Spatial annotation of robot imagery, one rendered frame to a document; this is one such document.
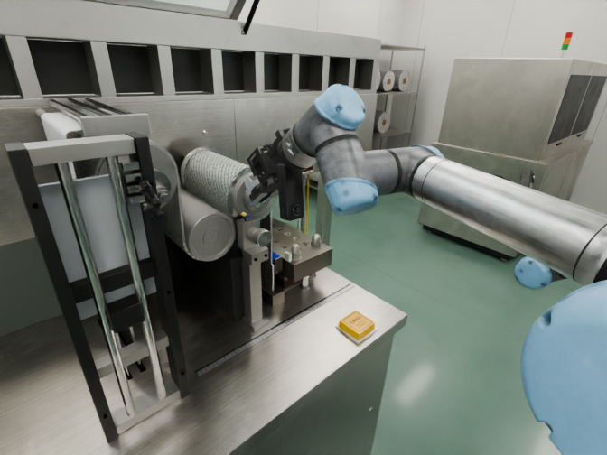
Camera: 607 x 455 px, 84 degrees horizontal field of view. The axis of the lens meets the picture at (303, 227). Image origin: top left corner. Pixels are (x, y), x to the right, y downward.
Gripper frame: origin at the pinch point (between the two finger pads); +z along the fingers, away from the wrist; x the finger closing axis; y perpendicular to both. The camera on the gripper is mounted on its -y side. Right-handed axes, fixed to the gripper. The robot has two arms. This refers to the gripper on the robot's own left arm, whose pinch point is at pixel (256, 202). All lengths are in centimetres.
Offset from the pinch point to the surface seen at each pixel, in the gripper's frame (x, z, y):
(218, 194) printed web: 4.2, 7.9, 6.7
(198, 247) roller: 13.5, 9.1, -4.2
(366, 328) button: -17.8, 3.9, -39.5
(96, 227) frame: 33.6, -8.5, 0.6
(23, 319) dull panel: 48, 49, -1
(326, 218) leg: -81, 69, 0
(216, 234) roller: 8.9, 7.6, -2.8
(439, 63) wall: -452, 128, 159
